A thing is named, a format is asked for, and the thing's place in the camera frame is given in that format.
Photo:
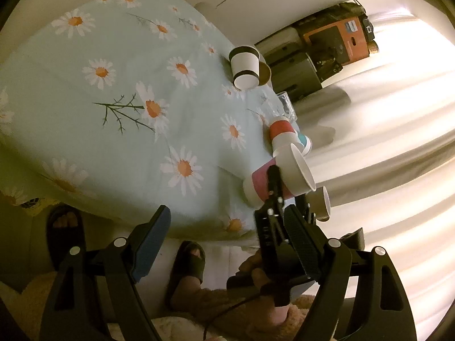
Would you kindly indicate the person's left leg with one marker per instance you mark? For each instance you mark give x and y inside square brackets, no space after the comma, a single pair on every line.
[32,296]

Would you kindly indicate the red and white paper cup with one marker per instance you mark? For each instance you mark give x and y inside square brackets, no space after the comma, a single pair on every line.
[281,131]

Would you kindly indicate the white curtain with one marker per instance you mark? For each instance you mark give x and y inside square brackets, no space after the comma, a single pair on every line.
[391,131]

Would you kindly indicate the brown and white paper cup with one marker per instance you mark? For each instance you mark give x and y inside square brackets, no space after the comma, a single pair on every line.
[321,202]

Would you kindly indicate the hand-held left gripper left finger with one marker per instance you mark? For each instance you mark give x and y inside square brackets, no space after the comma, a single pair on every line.
[149,247]

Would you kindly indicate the person's right leg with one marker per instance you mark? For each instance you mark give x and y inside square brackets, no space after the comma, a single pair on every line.
[209,303]

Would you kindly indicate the person's right hand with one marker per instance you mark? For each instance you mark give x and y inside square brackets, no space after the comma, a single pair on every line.
[249,265]

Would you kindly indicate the person's leg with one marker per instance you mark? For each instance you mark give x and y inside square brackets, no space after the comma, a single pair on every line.
[209,303]
[32,296]

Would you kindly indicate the clear plastic cup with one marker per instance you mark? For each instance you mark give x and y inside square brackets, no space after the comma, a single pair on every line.
[287,106]

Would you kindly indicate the teal paper cup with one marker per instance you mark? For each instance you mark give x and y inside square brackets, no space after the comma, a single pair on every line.
[305,142]

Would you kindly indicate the daisy print tablecloth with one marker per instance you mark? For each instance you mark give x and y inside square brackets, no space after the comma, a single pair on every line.
[124,131]

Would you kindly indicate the orange box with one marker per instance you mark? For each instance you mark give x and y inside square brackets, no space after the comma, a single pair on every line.
[334,41]

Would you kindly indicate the white cup with black bands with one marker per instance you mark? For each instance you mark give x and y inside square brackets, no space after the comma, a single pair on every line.
[244,65]

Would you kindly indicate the pink paper cup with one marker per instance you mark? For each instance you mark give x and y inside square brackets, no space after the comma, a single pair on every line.
[258,184]

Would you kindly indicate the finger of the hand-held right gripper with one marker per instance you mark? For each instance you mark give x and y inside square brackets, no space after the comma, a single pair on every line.
[274,184]

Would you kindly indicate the yellow patterned cloth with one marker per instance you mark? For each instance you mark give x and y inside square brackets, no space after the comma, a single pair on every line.
[32,204]

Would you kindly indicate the black slipper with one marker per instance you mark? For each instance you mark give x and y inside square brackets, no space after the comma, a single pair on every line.
[188,268]
[64,241]

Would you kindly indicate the dark olive furniture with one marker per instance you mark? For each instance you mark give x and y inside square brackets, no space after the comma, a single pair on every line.
[295,69]

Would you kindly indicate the plain white paper cup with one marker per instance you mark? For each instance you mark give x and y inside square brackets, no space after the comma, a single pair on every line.
[300,170]

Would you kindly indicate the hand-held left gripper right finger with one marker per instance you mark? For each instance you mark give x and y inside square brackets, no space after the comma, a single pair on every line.
[302,243]

